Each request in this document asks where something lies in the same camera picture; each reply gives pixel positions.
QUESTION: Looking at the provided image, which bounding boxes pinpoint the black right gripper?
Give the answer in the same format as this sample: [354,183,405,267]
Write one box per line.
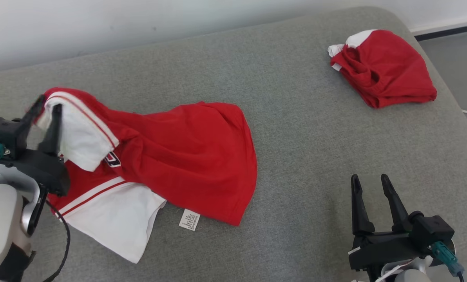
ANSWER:
[348,174,429,275]

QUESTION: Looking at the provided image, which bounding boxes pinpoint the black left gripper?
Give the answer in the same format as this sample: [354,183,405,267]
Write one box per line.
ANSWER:
[0,94,71,197]

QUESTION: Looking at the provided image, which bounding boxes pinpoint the red shorts with white trim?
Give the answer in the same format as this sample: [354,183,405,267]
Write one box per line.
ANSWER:
[328,29,438,109]

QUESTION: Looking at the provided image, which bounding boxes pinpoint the red and white shirt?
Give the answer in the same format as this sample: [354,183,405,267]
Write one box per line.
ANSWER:
[36,87,257,264]

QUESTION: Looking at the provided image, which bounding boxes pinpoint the dark skirting board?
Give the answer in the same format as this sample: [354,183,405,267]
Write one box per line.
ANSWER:
[414,23,467,42]

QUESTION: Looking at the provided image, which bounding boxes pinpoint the teal right camera cable plug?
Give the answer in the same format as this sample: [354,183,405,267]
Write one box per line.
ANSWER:
[429,241,466,282]

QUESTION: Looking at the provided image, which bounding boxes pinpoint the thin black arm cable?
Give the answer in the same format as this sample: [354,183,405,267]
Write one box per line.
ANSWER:
[42,188,72,282]

